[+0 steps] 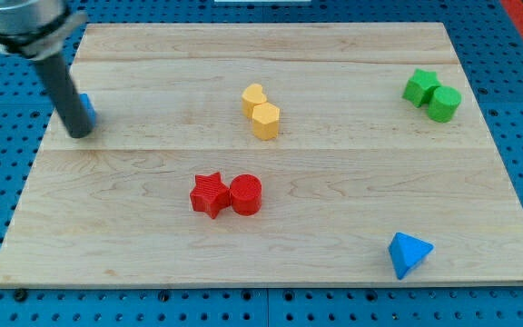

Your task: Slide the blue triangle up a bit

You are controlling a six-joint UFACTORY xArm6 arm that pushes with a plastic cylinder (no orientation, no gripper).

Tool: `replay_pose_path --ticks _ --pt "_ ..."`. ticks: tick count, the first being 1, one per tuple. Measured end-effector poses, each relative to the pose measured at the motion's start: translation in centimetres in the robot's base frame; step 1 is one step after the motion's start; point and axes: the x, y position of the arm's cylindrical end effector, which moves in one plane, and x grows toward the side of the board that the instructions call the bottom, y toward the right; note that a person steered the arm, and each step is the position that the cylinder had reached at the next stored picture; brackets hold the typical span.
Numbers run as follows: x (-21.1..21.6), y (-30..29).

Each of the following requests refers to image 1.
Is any yellow hexagon block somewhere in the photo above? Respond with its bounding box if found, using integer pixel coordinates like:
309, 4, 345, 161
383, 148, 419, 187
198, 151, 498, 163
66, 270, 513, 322
252, 103, 280, 140

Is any blue block behind rod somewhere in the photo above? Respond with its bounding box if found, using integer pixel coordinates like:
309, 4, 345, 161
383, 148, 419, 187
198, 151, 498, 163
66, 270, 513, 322
79, 94, 96, 128

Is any red cylinder block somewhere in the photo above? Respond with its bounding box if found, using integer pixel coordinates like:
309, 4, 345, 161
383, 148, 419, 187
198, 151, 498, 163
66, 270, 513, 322
230, 174, 262, 216

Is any green star block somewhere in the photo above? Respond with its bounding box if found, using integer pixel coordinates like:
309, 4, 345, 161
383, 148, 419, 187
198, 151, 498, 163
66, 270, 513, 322
402, 68, 441, 107

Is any light wooden board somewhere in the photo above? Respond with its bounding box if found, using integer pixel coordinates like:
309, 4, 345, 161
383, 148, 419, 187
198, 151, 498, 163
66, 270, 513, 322
0, 23, 523, 290

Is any red star block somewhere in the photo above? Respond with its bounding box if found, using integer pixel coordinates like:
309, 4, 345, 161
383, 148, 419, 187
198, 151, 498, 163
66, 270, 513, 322
190, 172, 231, 219

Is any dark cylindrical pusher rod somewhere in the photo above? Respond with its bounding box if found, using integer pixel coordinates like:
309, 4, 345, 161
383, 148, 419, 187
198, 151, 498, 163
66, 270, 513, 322
34, 53, 94, 138

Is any yellow heart block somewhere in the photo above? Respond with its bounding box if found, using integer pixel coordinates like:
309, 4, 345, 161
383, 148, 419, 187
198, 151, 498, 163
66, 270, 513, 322
242, 84, 267, 119

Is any green cylinder block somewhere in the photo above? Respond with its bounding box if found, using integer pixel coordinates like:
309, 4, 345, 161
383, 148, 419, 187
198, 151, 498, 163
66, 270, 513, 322
427, 86, 462, 123

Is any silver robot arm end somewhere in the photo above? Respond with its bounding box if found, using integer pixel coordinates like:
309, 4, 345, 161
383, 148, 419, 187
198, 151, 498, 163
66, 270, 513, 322
0, 0, 88, 61

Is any blue triangle block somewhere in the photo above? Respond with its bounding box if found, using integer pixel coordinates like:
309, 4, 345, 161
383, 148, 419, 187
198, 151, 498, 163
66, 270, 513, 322
388, 232, 434, 280

